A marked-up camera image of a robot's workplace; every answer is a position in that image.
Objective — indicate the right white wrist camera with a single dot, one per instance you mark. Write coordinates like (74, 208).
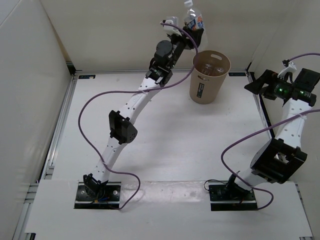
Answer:
(289, 68)

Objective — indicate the blue labelled plastic bottle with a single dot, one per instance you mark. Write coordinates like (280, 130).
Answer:
(207, 69)

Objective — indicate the white labelled clear bottle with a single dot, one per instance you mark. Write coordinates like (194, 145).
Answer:
(193, 20)

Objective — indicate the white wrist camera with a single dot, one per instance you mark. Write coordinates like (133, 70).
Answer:
(171, 23)
(289, 68)

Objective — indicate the left aluminium frame rail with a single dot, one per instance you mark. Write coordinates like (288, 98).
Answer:
(48, 165)

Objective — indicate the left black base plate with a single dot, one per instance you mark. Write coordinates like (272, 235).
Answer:
(107, 199)

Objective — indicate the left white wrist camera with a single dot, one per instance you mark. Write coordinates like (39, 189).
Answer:
(171, 23)

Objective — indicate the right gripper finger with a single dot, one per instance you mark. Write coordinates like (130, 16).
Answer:
(256, 87)
(264, 77)

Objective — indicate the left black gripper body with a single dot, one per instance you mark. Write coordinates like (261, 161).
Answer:
(178, 46)

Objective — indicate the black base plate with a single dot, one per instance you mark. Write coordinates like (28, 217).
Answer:
(222, 201)
(107, 199)

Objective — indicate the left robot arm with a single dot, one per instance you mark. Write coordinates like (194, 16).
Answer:
(122, 121)

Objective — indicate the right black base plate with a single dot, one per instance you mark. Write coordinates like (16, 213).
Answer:
(222, 201)

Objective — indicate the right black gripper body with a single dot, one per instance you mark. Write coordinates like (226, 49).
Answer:
(276, 87)

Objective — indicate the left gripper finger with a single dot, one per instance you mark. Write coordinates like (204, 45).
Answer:
(197, 36)
(186, 35)

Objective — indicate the clear unlabelled plastic bottle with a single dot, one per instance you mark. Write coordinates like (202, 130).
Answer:
(218, 71)

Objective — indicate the back aluminium frame rail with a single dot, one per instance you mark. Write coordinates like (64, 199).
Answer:
(233, 72)

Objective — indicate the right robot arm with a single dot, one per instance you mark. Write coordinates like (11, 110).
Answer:
(281, 156)

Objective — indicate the beige waste bin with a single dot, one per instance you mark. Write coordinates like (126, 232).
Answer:
(204, 89)

